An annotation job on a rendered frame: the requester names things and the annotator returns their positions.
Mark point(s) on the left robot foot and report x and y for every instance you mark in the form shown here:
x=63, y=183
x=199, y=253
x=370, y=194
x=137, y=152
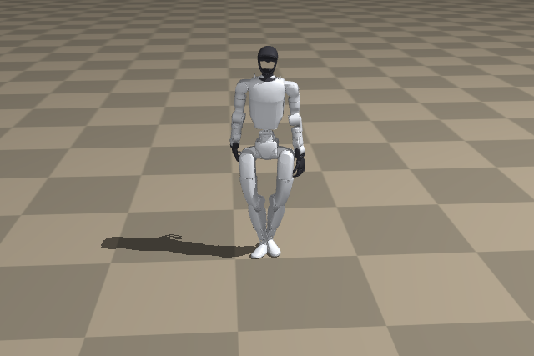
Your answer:
x=272, y=248

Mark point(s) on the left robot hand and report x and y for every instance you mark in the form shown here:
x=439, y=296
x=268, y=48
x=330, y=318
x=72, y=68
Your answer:
x=300, y=163

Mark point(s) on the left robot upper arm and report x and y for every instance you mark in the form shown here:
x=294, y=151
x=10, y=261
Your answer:
x=292, y=90

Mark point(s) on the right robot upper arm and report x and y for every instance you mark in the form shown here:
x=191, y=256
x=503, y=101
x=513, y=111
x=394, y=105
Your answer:
x=239, y=100

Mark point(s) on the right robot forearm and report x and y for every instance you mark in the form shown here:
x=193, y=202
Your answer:
x=235, y=132

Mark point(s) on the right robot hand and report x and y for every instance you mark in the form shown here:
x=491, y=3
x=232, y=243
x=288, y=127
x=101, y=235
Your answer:
x=235, y=150

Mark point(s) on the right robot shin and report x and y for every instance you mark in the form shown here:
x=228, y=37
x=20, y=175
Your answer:
x=258, y=219

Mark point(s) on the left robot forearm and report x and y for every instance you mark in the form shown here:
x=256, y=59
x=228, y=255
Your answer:
x=298, y=138

